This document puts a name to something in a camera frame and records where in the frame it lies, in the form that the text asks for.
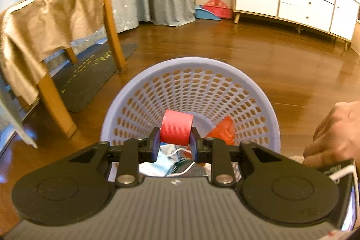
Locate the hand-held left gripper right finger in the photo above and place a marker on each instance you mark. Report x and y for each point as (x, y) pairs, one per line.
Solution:
(194, 147)

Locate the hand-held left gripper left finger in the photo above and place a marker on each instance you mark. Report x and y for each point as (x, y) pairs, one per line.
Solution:
(154, 144)

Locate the clear bottle with green label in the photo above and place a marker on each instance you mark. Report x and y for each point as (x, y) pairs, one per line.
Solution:
(197, 171)

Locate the red ribbed bottle cap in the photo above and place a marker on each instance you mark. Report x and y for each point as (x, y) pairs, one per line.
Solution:
(177, 127)

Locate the lavender plastic mesh basket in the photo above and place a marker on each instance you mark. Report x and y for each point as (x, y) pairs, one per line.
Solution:
(197, 71)

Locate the person's right hand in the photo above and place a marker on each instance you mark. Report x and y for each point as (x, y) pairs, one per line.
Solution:
(337, 136)

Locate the blue face mask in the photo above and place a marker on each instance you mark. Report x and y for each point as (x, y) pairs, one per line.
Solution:
(157, 165)

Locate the orange plastic bag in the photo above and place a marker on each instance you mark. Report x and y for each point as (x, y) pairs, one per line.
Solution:
(222, 130)

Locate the dark grey door mat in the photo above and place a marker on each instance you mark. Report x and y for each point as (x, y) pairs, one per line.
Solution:
(90, 68)

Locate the wooden chair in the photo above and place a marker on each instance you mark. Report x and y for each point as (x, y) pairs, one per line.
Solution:
(56, 105)

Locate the blue dustpan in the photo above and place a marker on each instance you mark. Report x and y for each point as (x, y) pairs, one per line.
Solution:
(205, 13)

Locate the tan chair cover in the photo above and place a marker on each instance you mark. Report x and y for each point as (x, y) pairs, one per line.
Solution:
(42, 18)

